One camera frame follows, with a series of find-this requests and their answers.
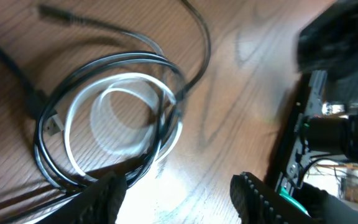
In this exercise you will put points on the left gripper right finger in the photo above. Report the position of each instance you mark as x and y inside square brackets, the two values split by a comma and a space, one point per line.
[256, 202]

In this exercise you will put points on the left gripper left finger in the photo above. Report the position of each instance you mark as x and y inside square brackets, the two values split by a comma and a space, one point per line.
[99, 203]

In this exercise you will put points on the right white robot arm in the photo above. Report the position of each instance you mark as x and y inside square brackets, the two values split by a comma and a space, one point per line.
[330, 43]

